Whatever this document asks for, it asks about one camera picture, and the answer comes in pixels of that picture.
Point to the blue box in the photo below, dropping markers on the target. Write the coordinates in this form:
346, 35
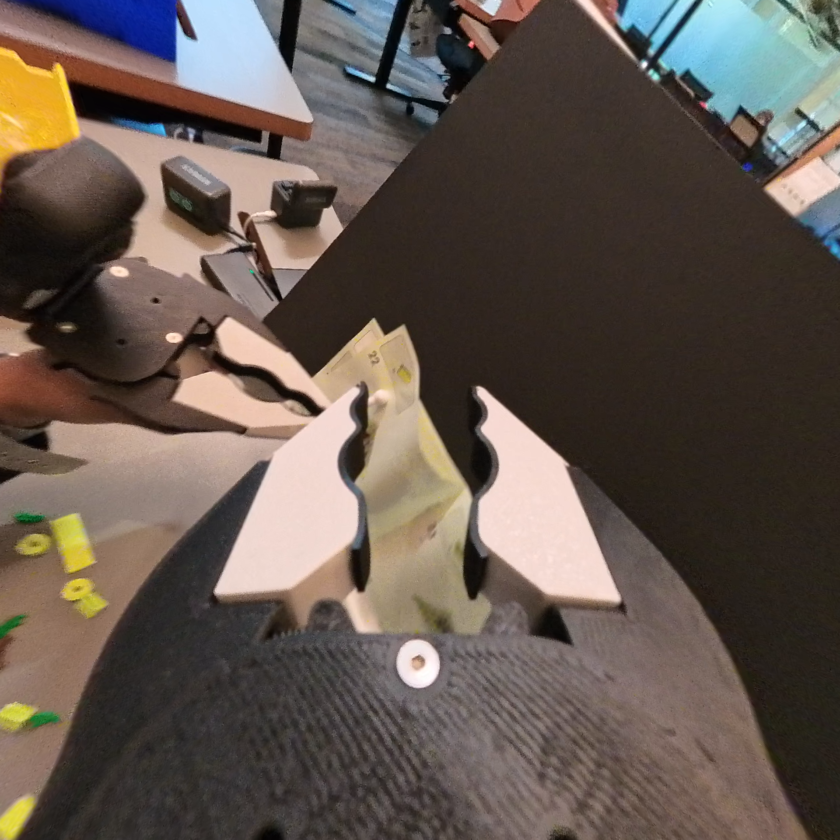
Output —
98, 26

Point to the black desk leg frame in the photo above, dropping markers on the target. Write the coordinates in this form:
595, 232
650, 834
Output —
394, 46

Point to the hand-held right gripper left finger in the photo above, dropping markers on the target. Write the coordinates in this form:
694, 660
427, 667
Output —
295, 525

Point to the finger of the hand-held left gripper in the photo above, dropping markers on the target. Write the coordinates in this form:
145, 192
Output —
262, 351
229, 400

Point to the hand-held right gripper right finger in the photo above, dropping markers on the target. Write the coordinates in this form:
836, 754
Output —
544, 525

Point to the scattered yellow-green toy bricks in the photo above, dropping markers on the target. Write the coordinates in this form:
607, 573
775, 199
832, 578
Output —
72, 541

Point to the toy brick instruction booklet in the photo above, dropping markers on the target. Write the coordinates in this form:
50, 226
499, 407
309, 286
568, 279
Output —
413, 499

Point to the grey table with brown edge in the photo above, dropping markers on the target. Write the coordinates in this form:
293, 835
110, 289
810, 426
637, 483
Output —
229, 72

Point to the white cabinet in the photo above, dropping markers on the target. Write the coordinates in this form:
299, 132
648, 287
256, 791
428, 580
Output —
804, 180

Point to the flat black power hub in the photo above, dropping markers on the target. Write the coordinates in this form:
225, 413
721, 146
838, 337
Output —
236, 279

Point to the black backdrop board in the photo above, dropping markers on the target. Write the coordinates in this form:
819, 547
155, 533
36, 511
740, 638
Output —
623, 295

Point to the small black action camera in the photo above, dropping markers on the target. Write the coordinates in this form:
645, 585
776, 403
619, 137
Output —
305, 203

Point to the black battery charger case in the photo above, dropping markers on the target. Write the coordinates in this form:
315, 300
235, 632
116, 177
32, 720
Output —
197, 190

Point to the person's left hand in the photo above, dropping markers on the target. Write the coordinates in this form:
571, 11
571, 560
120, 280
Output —
39, 394

